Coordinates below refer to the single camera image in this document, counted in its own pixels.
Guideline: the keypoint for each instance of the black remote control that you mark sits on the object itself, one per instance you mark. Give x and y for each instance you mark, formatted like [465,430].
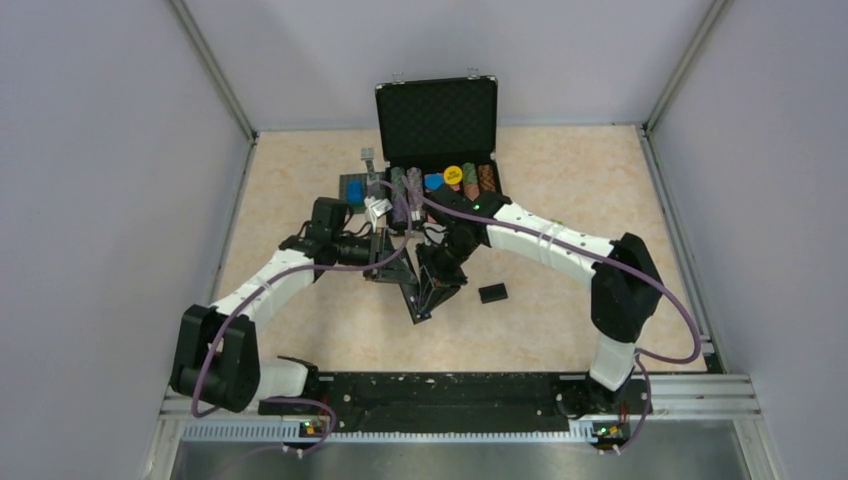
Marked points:
[414,305]

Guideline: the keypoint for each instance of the green purple chip stack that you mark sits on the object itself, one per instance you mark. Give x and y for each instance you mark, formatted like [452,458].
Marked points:
[399,210]

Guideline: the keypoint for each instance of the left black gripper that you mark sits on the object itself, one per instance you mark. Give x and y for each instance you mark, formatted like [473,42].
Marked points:
[393,271]

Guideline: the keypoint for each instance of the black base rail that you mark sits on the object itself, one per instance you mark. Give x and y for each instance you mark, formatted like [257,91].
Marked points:
[464,404]

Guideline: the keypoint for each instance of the orange brown chip stack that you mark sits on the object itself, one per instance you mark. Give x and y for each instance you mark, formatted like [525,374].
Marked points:
[487,178]

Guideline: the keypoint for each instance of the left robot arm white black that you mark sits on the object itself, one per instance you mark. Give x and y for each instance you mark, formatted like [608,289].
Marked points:
[217,360]

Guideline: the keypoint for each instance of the blue lego brick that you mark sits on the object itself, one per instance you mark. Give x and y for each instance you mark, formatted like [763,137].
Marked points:
[355,193]

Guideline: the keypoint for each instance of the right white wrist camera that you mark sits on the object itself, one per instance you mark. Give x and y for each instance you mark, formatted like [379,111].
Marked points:
[433,234]

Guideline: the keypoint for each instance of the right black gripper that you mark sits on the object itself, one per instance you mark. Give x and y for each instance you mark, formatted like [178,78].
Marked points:
[433,273]

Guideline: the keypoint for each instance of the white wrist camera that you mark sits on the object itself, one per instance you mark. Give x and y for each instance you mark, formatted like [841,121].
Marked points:
[433,234]
[376,211]

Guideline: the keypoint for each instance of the grey lego baseplate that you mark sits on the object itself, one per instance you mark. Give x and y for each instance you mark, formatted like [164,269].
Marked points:
[345,178]

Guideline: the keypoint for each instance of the grey lego tower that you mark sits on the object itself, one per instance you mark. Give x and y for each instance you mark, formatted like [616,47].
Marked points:
[367,155]

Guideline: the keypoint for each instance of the yellow round chip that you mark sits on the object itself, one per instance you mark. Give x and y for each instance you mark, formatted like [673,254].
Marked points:
[452,175]

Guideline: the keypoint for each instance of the black poker chip case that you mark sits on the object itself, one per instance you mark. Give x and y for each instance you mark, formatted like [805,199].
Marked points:
[436,123]

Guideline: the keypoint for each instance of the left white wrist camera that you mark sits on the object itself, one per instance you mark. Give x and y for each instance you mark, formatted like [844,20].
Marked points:
[376,211]

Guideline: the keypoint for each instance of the green orange chip stack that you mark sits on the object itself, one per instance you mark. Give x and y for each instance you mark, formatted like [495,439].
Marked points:
[470,181]

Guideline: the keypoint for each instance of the black battery cover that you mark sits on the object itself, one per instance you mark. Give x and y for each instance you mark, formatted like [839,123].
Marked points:
[493,293]

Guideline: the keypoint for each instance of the blue round chip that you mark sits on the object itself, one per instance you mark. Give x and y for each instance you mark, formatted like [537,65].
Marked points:
[433,182]

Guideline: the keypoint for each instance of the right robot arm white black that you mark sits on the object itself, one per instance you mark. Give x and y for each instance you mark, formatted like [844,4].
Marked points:
[622,279]

